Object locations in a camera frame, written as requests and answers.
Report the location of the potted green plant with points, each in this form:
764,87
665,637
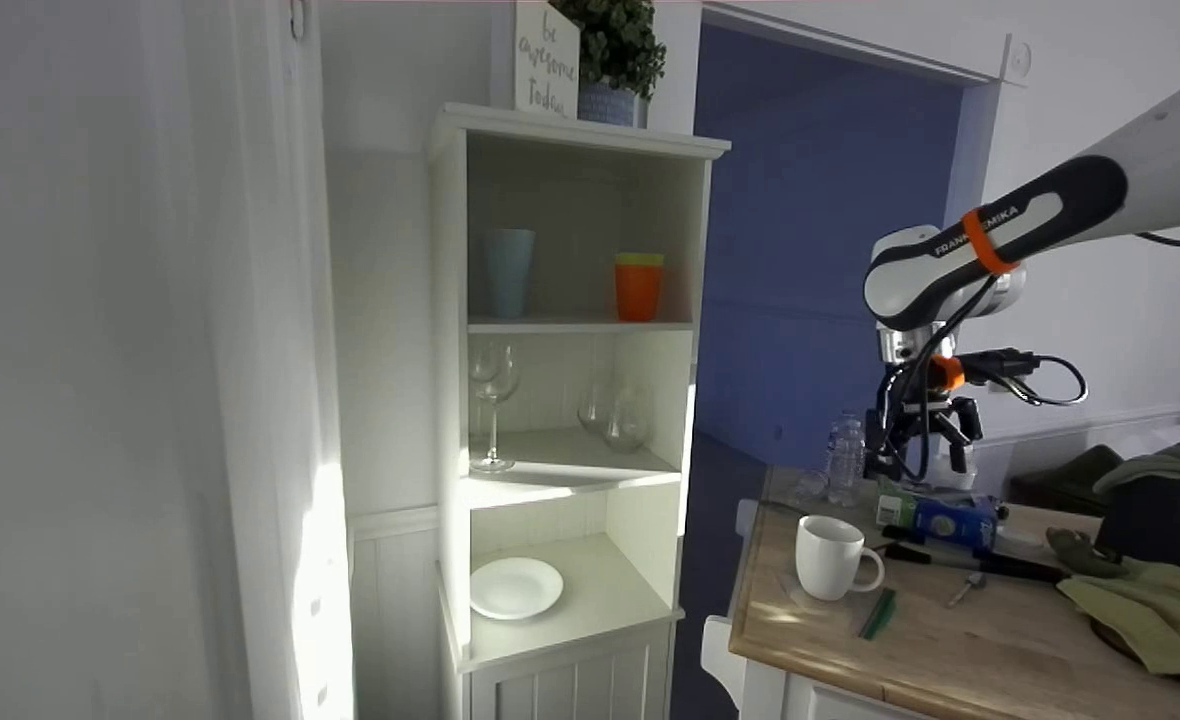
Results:
614,45

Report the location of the light green cloth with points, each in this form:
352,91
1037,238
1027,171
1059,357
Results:
1175,461

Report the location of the small metal spoon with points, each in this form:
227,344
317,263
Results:
968,589

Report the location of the dark olive cloth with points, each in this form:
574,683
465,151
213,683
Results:
1061,482

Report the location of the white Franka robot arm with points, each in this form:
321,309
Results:
1148,172

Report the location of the white ceramic mug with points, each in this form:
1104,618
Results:
829,553

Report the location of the blue plastic cup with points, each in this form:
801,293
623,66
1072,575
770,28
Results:
511,273

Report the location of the white round plate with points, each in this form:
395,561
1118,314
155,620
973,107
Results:
519,589

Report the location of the white shelf cabinet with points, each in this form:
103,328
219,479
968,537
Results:
574,145

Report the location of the clear plastic bottle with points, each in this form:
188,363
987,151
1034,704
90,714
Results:
845,461

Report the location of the white lettered sign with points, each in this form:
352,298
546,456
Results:
546,62

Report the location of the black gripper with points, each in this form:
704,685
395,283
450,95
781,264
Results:
931,417

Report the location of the black slotted spatula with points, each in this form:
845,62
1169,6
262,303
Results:
973,561

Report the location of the blue and green box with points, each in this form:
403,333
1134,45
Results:
952,523

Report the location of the tall clear wine glass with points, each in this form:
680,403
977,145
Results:
493,384

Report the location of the square glass coaster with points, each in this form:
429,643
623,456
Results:
877,614

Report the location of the orange plastic cup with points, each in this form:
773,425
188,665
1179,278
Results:
636,289

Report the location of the short clear wine glass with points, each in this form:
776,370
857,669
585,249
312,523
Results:
627,425
590,409

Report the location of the black bag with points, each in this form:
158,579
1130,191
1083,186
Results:
1169,523

